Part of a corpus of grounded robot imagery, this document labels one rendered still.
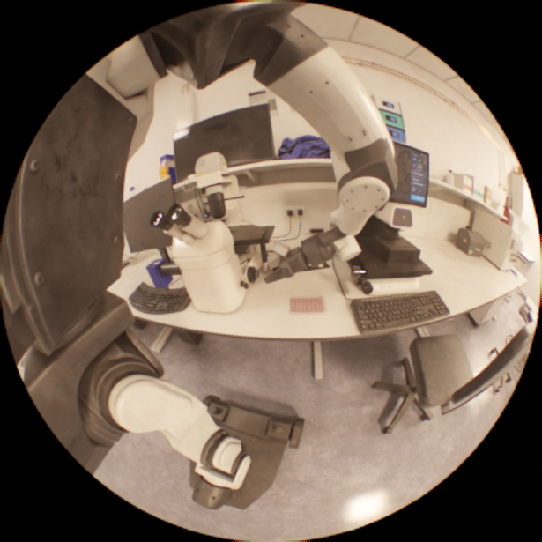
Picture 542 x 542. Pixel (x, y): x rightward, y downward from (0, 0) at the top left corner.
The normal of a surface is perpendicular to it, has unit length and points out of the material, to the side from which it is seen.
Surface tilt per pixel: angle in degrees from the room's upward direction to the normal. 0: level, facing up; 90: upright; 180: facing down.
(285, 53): 132
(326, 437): 0
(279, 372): 0
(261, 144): 86
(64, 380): 90
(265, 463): 0
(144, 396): 90
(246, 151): 86
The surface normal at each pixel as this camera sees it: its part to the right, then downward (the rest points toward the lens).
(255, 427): -0.11, -0.85
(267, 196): -0.13, 0.52
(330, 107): -0.10, 0.97
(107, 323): 0.96, 0.04
